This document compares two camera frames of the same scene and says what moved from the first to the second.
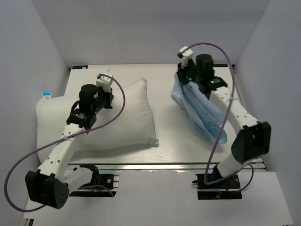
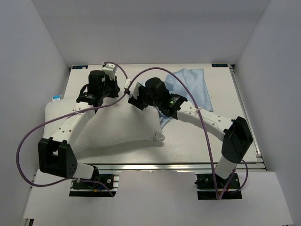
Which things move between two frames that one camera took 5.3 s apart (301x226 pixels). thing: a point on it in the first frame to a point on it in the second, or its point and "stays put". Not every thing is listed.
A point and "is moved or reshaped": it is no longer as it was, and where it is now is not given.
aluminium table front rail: (152, 166) stays put
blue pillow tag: (47, 94) to (56, 97)
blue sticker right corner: (220, 65) stays put
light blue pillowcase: (207, 121) is moved or reshaped
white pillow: (129, 123) is moved or reshaped
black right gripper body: (188, 74) to (144, 99)
